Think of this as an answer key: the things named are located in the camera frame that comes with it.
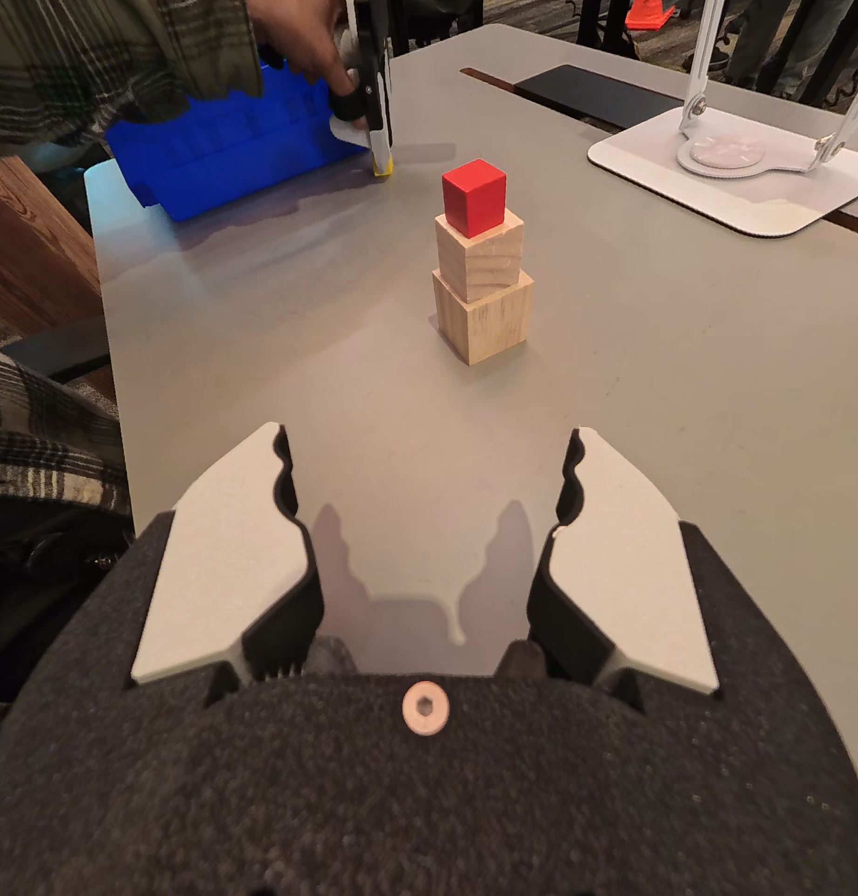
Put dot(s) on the yellow wooden cube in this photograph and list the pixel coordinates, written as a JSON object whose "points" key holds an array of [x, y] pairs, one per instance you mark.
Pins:
{"points": [[383, 169]]}

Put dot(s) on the blue plastic bin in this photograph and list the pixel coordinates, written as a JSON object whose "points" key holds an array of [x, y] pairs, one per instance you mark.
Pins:
{"points": [[226, 161]]}

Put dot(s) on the large natural wooden cube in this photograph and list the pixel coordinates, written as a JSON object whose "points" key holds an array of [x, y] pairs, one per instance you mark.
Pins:
{"points": [[485, 322]]}

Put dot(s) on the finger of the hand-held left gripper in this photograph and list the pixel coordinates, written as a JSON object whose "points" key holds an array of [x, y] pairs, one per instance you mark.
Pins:
{"points": [[381, 119]]}

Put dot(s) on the black flat tablet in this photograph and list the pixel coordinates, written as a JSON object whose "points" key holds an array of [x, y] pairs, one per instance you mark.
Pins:
{"points": [[597, 94]]}

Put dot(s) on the person's left hand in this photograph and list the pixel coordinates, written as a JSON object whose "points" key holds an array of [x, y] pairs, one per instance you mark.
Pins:
{"points": [[303, 35]]}

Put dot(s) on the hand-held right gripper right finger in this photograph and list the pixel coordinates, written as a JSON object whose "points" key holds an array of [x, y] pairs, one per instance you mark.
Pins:
{"points": [[632, 574]]}

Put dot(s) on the person's dark trousers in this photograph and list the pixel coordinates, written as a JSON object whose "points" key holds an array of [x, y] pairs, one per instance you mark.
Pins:
{"points": [[37, 595]]}

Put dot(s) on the small natural wooden cube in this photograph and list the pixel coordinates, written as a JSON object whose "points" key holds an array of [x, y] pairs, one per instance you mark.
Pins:
{"points": [[485, 266]]}

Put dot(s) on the white stand with wooden board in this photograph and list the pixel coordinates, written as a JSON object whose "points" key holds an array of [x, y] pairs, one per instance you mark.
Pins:
{"points": [[751, 196]]}

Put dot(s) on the person's plaid shirt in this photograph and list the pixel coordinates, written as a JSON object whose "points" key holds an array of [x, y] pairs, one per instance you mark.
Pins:
{"points": [[37, 434]]}

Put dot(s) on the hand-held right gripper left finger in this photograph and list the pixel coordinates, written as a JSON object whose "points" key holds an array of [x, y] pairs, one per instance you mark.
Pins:
{"points": [[226, 560]]}

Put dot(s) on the red wooden cube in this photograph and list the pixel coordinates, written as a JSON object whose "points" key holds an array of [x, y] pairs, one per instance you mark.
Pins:
{"points": [[471, 203]]}

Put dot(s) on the orange traffic cone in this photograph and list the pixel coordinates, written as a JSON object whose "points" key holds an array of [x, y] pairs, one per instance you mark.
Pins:
{"points": [[649, 14]]}

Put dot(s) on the black table bracket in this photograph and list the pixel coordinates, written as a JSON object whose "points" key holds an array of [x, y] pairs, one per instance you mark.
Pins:
{"points": [[65, 350]]}

